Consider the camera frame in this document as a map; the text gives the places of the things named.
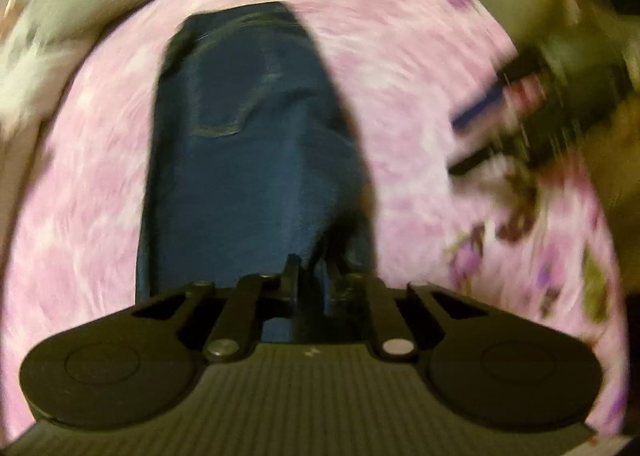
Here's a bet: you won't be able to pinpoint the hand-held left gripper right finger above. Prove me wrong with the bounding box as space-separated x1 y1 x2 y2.
320 261 494 363

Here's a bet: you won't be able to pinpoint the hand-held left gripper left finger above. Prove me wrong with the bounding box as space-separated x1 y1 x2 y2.
130 255 302 363

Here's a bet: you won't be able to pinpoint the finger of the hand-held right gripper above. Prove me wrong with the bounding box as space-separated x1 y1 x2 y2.
451 56 546 133
446 136 536 177

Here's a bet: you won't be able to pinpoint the dark blue jeans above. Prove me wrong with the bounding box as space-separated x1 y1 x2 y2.
135 3 379 344

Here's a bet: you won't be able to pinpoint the pink floral blanket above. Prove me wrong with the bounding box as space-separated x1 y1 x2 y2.
0 0 632 439

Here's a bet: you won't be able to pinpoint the white cloth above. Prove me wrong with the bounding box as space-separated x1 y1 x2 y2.
0 0 103 139

